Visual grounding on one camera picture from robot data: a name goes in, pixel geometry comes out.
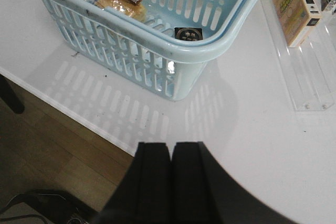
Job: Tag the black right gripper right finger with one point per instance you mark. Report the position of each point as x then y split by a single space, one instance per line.
203 192

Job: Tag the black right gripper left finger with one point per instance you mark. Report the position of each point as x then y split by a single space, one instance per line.
143 196

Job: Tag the black tissue pack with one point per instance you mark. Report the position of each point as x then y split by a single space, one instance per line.
188 33

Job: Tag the light blue plastic basket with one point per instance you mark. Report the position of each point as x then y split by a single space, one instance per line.
148 53

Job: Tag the beige tissue box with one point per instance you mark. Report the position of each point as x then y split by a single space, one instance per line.
297 19

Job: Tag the clear acrylic right display shelf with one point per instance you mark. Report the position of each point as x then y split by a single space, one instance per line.
308 70

